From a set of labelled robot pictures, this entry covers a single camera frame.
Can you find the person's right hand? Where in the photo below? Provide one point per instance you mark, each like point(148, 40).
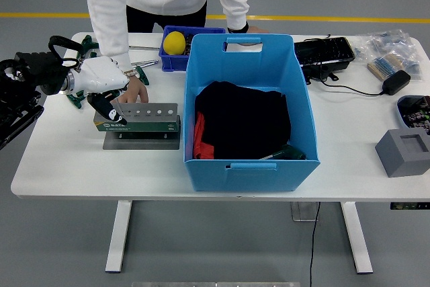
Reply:
point(134, 90)

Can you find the person's left hand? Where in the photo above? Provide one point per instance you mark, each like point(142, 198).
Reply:
point(257, 30)

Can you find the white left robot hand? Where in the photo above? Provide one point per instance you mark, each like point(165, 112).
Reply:
point(100, 75)

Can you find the green hex key stand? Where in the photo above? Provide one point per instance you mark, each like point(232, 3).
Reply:
point(148, 127)

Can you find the large light blue folding box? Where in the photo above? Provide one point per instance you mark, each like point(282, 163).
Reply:
point(252, 176)

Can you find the person's left forearm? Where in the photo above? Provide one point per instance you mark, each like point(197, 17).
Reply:
point(235, 8)

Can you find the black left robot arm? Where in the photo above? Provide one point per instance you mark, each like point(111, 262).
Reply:
point(33, 65)

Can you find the small dark blue bin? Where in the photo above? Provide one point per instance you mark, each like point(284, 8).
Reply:
point(171, 63)

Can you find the yellow foam ball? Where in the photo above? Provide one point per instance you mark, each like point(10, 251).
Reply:
point(174, 43)

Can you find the black plastic tray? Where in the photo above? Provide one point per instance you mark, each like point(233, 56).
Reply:
point(322, 50)

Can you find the black parts in bin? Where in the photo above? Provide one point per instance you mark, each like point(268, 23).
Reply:
point(189, 41)

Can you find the red cloth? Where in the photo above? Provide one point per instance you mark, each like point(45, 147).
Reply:
point(200, 132)

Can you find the black cloth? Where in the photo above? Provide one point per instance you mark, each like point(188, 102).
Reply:
point(245, 122)

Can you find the clear bag of components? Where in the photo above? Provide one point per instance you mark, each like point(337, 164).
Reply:
point(386, 41)

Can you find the taped resistor strip bundle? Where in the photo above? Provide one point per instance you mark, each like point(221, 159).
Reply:
point(384, 65)

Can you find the white table leg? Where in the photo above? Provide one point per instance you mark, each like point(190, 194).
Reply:
point(119, 233)
point(356, 233)

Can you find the light blue parts tray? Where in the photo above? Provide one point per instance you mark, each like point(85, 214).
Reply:
point(399, 115)

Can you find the dark electronic parts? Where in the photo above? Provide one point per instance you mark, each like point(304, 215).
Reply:
point(416, 115)

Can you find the grey metal floor plate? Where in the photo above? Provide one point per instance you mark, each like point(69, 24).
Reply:
point(300, 211)

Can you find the grey block with square recess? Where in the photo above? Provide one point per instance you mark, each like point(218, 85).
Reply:
point(399, 162)

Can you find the black table control panel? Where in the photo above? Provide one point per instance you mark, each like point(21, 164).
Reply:
point(410, 206)

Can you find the black plastic bracket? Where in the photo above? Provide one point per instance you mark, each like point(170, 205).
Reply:
point(315, 71)

